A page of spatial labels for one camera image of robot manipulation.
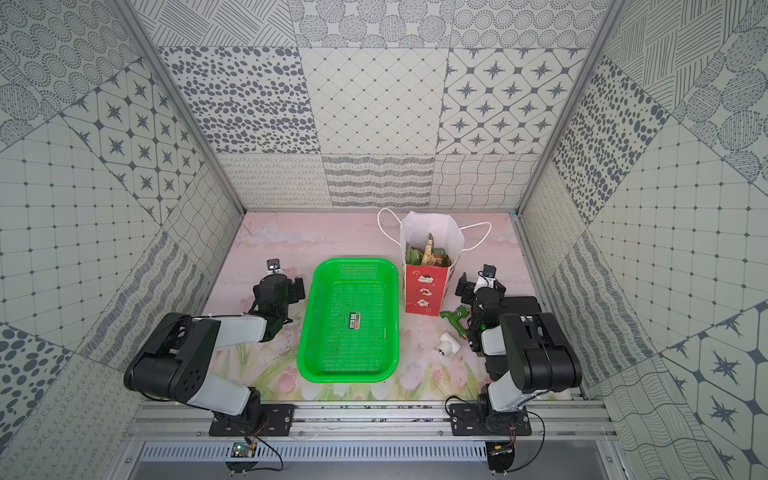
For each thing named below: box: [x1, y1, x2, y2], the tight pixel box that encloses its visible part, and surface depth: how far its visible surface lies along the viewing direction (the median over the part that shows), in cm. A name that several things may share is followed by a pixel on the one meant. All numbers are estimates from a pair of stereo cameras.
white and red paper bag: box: [377, 208, 492, 316], surface depth 90 cm
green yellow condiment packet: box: [421, 232, 436, 266], surface depth 90 cm
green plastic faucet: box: [440, 306, 470, 340], surface depth 92 cm
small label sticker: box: [349, 312, 361, 330], surface depth 92 cm
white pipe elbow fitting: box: [434, 331, 462, 357], surface depth 86 cm
